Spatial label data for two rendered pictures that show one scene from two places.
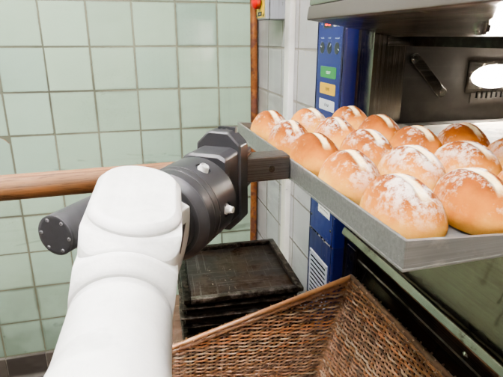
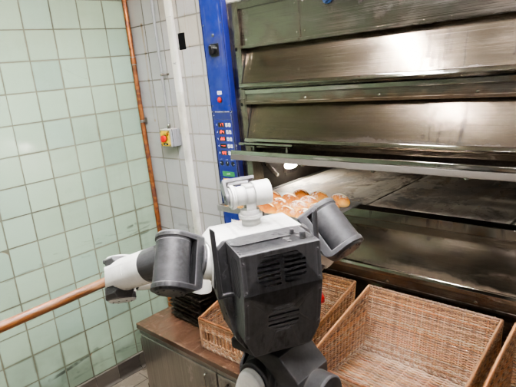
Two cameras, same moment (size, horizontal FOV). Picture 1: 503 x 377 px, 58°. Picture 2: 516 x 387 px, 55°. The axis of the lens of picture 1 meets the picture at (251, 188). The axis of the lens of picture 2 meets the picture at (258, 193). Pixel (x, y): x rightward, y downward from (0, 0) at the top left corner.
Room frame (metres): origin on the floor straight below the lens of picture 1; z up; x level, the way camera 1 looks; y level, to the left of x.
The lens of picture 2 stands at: (-1.13, 0.99, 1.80)
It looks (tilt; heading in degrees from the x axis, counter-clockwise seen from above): 14 degrees down; 329
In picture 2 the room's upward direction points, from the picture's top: 6 degrees counter-clockwise
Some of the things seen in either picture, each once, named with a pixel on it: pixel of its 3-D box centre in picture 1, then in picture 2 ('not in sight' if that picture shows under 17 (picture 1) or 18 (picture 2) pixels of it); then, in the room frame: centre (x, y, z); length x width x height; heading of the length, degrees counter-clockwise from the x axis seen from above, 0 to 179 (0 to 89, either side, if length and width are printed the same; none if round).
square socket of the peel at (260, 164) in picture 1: (254, 167); not in sight; (0.58, 0.00, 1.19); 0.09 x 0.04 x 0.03; 106
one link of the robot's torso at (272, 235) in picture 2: not in sight; (263, 278); (-0.10, 0.39, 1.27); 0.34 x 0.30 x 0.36; 77
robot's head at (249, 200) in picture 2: not in sight; (250, 198); (-0.05, 0.37, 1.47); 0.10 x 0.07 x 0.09; 77
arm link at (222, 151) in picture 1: (207, 191); not in sight; (0.47, 0.05, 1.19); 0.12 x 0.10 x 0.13; 160
